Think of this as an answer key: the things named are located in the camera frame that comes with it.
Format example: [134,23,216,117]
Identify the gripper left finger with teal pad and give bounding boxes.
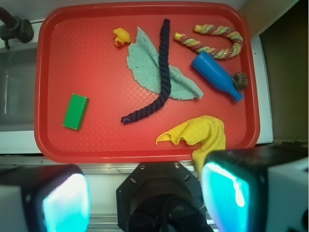
[0,164,91,232]

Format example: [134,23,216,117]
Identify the red plastic tray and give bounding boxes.
[34,2,260,163]

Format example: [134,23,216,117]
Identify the green rectangular block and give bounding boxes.
[63,93,89,130]

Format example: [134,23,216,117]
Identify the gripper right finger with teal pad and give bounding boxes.
[201,144,309,232]

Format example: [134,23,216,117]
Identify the black octagonal mount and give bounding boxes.
[116,162,213,232]

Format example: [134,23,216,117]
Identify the black faucet fixture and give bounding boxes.
[0,7,34,50]

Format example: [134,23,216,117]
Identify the multicolour twisted rope toy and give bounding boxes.
[174,24,244,59]

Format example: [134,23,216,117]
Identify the dark navy rope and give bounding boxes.
[121,18,172,125]

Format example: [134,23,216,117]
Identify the yellow rubber duck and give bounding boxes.
[113,28,131,47]

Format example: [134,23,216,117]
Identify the teal microfiber cloth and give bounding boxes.
[126,27,204,101]

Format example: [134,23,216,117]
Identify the blue plastic bottle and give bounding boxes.
[191,52,244,102]

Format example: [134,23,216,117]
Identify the yellow microfiber cloth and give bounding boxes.
[155,116,226,180]

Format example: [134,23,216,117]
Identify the brown fuzzy ball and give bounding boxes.
[232,72,249,92]

